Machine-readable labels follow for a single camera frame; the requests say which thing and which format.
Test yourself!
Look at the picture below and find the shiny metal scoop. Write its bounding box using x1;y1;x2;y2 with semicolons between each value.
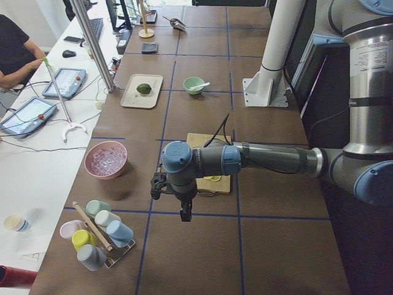
163;16;187;31

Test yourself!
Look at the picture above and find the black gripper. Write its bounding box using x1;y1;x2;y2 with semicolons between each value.
175;192;197;222

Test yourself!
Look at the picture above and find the far teach pendant tablet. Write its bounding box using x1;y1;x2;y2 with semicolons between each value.
54;68;87;100

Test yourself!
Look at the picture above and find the white plastic spoon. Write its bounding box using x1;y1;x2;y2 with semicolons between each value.
189;82;210;91

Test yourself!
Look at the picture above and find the black tray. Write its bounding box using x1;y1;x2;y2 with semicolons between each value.
145;10;158;25

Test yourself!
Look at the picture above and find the green avocado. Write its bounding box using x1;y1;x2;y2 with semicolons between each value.
136;83;152;95

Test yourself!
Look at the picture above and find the red object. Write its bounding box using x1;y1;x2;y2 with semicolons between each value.
1;265;37;289

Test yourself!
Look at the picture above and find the pink bowl with ice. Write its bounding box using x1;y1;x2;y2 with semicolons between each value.
84;140;128;179

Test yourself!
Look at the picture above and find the grey cup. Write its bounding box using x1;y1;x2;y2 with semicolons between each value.
77;244;107;272

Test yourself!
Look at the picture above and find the yellow cup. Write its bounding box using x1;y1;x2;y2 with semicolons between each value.
71;229;98;251

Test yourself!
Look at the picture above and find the black power box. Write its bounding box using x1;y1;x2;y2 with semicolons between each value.
116;29;132;55

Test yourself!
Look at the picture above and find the teach pendant tablet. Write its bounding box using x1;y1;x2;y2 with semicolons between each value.
1;97;57;138
54;68;87;100

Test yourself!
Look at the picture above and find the wire cup rack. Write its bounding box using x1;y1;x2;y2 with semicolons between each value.
72;202;136;269

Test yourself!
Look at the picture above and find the cream rabbit tray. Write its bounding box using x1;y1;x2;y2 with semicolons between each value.
120;74;163;109

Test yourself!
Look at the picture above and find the white cup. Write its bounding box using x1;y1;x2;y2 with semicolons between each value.
95;210;121;230

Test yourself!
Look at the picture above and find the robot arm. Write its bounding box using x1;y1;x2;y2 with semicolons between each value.
151;1;392;218

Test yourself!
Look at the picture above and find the pink cup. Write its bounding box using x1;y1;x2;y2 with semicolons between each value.
59;219;85;240

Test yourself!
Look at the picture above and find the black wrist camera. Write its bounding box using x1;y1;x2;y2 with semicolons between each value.
150;172;167;200

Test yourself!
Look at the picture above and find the black computer mouse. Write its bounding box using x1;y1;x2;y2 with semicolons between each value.
62;50;76;58

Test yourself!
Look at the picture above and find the green cup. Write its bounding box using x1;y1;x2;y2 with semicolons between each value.
85;200;111;218

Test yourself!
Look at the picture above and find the seated person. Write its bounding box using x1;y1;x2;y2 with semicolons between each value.
1;14;45;90

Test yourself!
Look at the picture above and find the wooden cutting board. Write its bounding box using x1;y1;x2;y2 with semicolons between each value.
186;133;231;195

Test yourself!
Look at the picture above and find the white mounting post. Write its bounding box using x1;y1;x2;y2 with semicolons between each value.
243;0;305;108

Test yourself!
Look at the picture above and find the blue cup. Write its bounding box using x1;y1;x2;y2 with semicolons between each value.
106;220;134;248

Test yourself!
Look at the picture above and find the paper cup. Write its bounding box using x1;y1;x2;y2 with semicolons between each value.
3;214;29;232

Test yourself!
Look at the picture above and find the grey folded cloth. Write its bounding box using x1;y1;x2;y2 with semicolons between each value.
141;42;158;54

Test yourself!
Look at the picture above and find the aluminium frame post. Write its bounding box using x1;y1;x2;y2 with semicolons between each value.
70;0;115;93

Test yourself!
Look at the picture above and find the black keyboard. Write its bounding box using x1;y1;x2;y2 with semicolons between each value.
89;18;104;40

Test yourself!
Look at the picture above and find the smartphone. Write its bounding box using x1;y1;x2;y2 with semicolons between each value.
63;36;82;44

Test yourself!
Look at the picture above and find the wooden stand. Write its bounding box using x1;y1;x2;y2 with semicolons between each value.
138;0;155;39

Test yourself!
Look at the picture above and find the light green bowl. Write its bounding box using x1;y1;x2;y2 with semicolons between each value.
183;77;205;95

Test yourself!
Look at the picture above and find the near teach pendant tablet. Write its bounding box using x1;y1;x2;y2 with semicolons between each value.
1;97;57;138

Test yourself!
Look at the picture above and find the reacher grabber tool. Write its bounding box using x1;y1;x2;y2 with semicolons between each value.
42;57;89;144

